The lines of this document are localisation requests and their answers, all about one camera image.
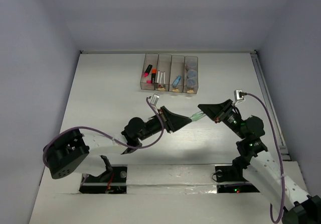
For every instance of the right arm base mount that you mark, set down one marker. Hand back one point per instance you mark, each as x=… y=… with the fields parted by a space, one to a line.
x=230 y=180

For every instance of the clear four-compartment organizer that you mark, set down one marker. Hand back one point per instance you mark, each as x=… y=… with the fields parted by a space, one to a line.
x=173 y=65

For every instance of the pink highlighter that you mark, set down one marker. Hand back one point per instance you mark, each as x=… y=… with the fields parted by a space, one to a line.
x=147 y=71

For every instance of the blue utility knife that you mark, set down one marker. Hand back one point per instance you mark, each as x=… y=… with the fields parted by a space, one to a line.
x=176 y=81

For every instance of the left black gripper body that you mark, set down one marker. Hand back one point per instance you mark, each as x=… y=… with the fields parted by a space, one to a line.
x=163 y=116

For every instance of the blue-capped white pen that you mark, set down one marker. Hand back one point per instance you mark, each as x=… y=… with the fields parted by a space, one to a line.
x=158 y=76

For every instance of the orange highlighter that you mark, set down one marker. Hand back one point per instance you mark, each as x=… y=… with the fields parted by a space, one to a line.
x=153 y=75

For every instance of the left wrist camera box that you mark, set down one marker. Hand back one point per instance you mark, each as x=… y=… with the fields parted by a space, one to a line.
x=154 y=99

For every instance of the aluminium rail right edge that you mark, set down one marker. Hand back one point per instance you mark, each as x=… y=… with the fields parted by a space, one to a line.
x=268 y=103

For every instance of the black-capped white pen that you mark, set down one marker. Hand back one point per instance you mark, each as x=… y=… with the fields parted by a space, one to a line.
x=164 y=78

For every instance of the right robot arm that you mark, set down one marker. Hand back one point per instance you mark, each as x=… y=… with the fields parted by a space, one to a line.
x=256 y=165

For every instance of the paper clip jar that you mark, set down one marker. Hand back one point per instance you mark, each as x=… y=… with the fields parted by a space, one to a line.
x=192 y=73
x=191 y=82
x=191 y=64

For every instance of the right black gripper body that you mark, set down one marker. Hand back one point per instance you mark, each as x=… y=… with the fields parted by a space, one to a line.
x=231 y=119

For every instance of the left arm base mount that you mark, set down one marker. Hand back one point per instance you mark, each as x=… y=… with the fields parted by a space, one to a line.
x=111 y=181

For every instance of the red-capped white pen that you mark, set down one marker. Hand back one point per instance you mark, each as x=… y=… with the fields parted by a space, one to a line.
x=160 y=80

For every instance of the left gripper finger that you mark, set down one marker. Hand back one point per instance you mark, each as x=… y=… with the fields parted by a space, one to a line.
x=172 y=116
x=176 y=124

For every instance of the green utility knife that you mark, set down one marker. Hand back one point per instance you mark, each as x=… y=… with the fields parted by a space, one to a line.
x=197 y=116

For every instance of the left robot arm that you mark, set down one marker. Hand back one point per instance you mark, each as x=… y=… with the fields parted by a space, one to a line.
x=84 y=150

